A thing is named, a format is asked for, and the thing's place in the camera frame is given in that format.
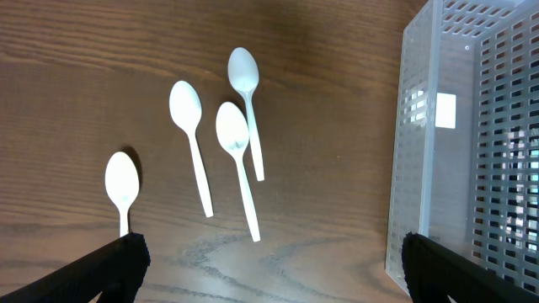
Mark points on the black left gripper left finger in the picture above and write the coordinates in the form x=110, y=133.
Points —
x=112, y=273

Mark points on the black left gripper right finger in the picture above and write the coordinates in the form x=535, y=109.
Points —
x=434, y=273

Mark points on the white plastic spoon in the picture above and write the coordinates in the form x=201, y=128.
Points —
x=186, y=111
x=243, y=74
x=233, y=135
x=122, y=186

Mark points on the clear perforated plastic basket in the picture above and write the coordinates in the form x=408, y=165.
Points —
x=465, y=160

